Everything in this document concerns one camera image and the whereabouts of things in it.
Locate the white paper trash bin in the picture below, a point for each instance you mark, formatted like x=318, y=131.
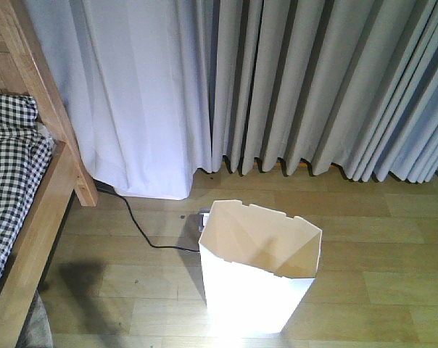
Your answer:
x=257, y=264

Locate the white floor power socket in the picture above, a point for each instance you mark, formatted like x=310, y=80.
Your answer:
x=204, y=214

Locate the white sheer curtain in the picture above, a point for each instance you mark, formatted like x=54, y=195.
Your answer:
x=133, y=78

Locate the light grey curtain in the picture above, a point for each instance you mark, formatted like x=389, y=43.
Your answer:
x=346, y=83

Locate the black white checkered blanket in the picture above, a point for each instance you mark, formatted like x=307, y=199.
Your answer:
x=26, y=149

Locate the round grey yellow rug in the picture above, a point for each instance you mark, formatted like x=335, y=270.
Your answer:
x=36, y=330

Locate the wooden bed frame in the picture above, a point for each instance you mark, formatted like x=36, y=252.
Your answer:
x=23, y=70

